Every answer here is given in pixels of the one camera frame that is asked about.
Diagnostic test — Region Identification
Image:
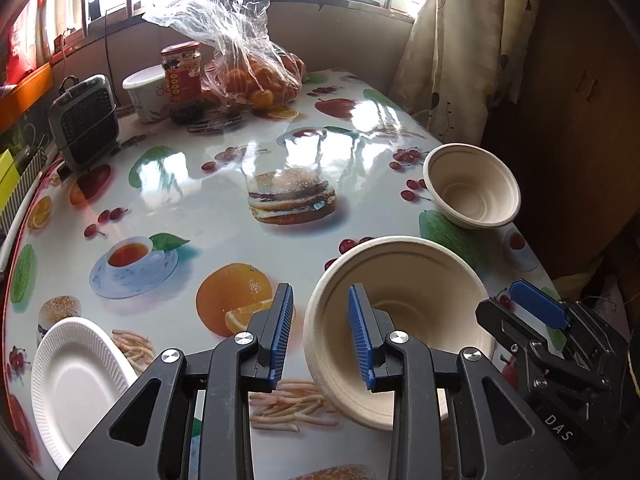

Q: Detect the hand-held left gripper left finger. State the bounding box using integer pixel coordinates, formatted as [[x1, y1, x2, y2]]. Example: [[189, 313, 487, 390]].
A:
[[57, 282, 296, 480]]

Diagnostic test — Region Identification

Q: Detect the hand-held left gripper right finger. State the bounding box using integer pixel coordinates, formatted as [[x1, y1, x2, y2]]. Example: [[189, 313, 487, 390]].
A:
[[347, 284, 581, 480]]

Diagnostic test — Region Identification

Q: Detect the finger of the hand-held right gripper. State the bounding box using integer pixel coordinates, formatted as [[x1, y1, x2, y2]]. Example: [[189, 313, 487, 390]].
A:
[[510, 280, 630, 361], [475, 299, 608, 396]]

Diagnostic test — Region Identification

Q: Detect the beige paper bowl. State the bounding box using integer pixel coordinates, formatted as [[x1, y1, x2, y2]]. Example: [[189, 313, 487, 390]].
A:
[[422, 143, 521, 230], [303, 236, 496, 432]]

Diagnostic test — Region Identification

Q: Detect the white foam plate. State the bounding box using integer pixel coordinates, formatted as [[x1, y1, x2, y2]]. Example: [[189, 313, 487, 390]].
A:
[[31, 317, 138, 468]]

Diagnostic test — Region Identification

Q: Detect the brown wooden cabinet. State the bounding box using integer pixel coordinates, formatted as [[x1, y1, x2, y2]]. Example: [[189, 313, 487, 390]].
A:
[[480, 0, 640, 281]]

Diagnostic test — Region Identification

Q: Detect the beige patterned curtain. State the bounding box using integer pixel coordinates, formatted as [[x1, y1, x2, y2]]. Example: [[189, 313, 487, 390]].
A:
[[390, 0, 546, 146]]

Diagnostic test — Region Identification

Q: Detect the clear plastic bag of oranges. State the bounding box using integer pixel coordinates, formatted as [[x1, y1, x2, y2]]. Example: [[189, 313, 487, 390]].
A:
[[142, 0, 307, 111]]

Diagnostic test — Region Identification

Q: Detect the glass jar with red label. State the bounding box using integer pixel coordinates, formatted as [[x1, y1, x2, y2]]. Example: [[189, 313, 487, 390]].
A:
[[161, 41, 203, 125]]

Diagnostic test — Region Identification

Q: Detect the white paper tub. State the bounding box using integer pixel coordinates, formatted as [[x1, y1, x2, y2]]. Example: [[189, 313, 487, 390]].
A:
[[122, 66, 168, 123]]

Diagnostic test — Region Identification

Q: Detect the small grey space heater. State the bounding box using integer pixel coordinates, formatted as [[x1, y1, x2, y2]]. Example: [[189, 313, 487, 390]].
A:
[[48, 74, 121, 173]]

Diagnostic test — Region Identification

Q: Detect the grey striped tray box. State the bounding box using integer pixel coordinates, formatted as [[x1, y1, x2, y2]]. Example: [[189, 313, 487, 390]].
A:
[[0, 152, 51, 231]]

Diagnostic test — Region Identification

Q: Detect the large green box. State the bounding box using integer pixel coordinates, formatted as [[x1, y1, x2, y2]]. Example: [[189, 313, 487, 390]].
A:
[[0, 150, 18, 211]]

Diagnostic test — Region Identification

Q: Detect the orange box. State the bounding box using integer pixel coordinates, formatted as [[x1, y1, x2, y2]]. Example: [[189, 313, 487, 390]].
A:
[[0, 62, 55, 131]]

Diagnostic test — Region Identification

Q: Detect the red printed cloth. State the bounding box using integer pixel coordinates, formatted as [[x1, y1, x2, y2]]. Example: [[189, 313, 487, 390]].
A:
[[0, 0, 56, 86]]

